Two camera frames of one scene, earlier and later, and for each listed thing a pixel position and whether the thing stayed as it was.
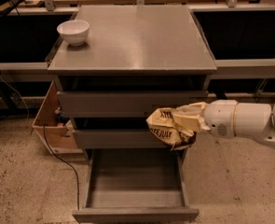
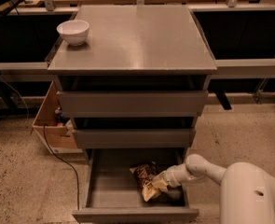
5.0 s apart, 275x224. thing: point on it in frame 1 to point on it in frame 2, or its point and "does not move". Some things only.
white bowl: x=75 y=32 does not move
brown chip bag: x=166 y=129 to x=144 y=173
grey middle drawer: x=116 y=139 does not move
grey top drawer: x=122 y=104 does not move
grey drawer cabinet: x=134 y=60 does not move
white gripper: x=219 y=118 to x=171 y=177
